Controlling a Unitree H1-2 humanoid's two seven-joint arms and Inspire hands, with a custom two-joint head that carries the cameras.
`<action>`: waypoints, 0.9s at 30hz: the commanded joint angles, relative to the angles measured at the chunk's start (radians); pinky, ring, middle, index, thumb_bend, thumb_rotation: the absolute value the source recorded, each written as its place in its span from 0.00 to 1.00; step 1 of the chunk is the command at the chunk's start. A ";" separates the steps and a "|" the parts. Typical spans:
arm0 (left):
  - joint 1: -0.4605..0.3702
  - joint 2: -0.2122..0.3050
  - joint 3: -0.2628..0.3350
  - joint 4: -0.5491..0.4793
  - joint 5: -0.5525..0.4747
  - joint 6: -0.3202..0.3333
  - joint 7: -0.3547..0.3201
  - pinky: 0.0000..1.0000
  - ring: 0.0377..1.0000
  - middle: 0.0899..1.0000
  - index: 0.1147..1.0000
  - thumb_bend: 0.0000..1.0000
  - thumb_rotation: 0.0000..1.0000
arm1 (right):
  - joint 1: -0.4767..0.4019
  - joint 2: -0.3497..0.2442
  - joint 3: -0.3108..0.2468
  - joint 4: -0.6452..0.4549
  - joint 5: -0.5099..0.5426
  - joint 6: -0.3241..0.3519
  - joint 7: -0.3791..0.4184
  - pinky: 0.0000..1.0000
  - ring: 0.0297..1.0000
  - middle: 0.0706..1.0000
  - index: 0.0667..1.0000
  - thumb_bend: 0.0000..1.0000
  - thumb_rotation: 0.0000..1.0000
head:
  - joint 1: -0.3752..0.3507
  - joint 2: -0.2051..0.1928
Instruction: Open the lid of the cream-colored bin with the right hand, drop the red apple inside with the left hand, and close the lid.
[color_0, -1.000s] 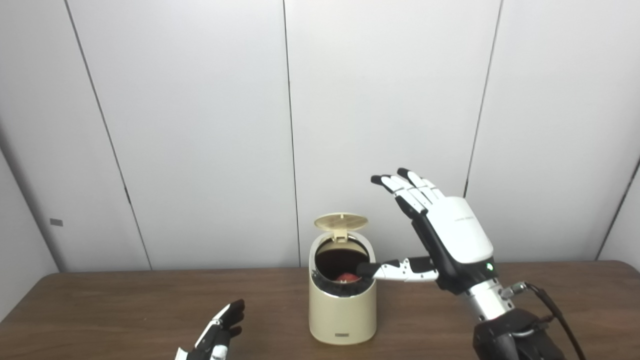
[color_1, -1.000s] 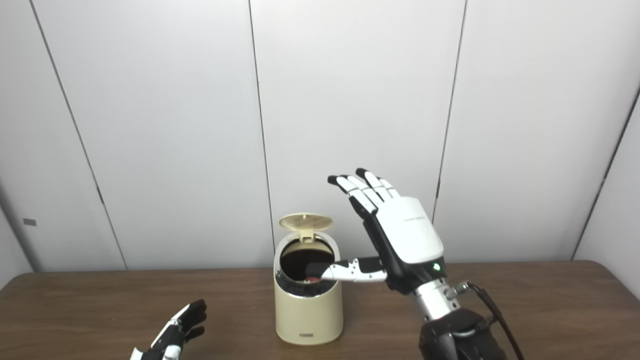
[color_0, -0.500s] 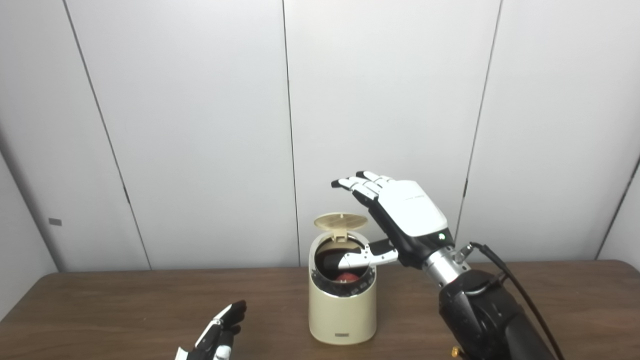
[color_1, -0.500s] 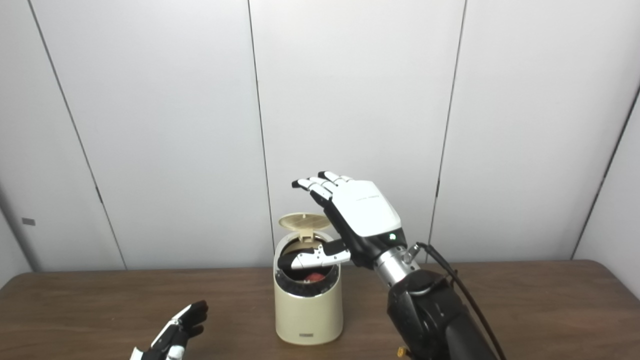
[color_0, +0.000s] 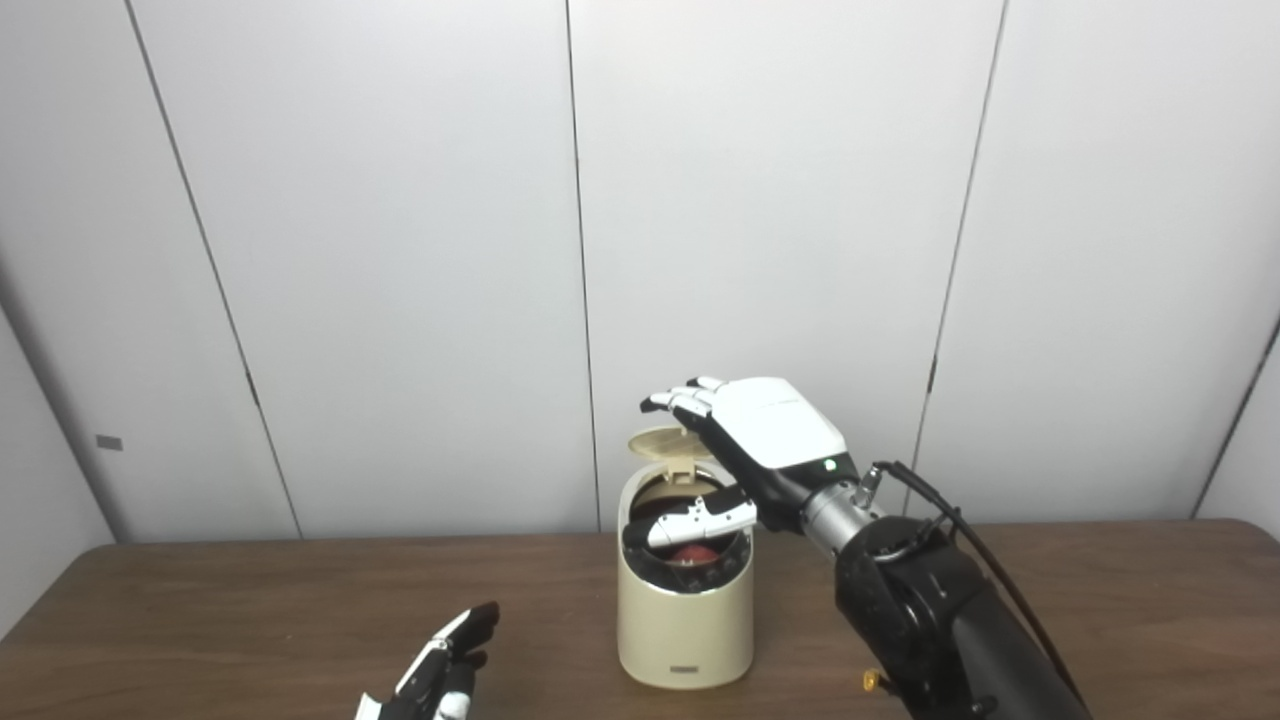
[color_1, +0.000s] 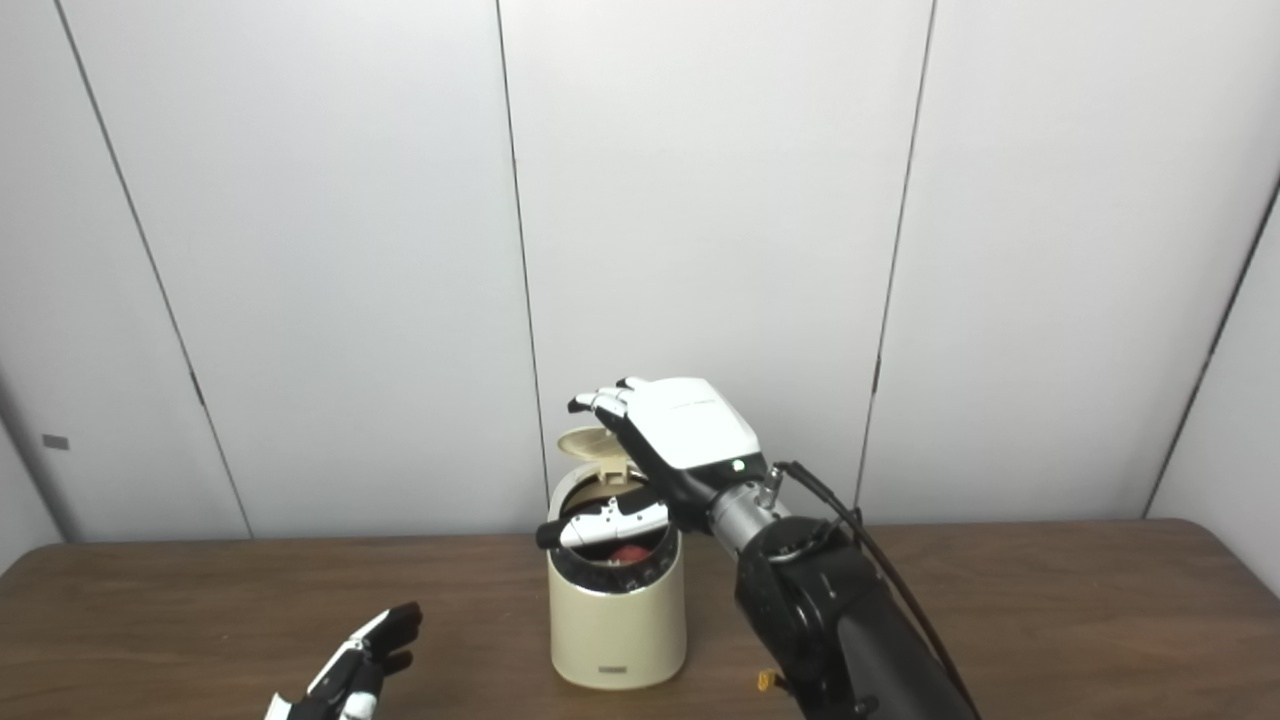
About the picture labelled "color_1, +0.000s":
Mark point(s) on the round cream bin lid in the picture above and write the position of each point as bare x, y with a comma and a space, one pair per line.
590, 445

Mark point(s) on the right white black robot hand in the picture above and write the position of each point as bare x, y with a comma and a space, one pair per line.
690, 425

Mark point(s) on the cream-colored bin body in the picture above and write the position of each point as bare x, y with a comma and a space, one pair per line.
615, 630

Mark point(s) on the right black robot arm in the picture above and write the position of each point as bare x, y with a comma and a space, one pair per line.
840, 620

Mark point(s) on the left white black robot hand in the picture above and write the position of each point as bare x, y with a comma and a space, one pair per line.
350, 665

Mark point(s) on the red apple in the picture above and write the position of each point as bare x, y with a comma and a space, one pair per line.
629, 556

